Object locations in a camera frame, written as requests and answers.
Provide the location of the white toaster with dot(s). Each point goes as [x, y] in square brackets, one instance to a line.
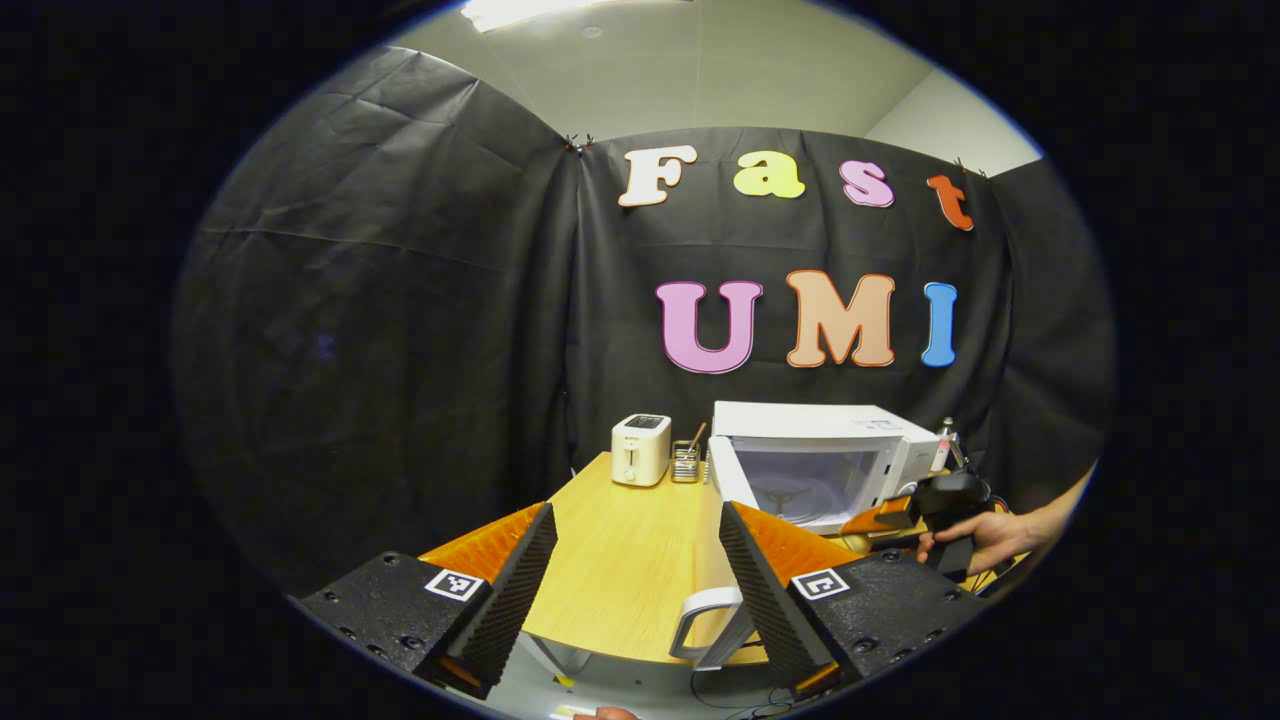
[640, 450]

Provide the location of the ceiling light panel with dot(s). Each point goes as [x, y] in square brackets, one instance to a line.
[530, 10]

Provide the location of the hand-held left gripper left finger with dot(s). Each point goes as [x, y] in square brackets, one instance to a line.
[510, 590]

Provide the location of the white microwave oven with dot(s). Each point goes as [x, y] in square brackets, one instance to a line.
[810, 430]

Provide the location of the small bottle with red label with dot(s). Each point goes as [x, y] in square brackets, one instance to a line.
[944, 450]

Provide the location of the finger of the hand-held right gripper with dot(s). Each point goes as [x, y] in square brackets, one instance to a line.
[880, 515]

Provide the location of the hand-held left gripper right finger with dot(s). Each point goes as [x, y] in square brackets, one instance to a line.
[765, 590]

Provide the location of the metal utensil holder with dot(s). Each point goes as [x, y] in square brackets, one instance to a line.
[685, 465]

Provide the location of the wooden stick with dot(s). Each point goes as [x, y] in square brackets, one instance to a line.
[698, 436]

